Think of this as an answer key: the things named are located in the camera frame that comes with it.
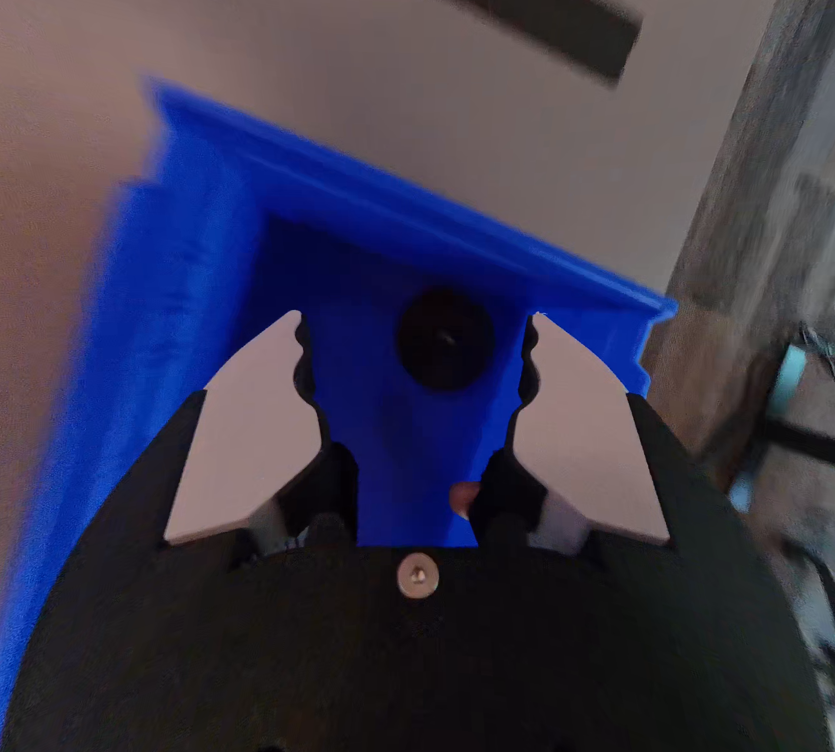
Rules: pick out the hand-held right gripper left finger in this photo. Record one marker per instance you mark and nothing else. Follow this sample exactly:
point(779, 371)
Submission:
point(254, 439)

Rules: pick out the black bottle lid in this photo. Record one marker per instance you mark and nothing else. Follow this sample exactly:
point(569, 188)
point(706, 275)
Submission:
point(443, 341)

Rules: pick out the blue plastic bin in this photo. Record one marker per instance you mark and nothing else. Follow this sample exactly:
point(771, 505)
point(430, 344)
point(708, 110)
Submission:
point(196, 243)

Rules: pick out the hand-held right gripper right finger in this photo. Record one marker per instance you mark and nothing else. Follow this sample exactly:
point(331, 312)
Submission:
point(574, 439)

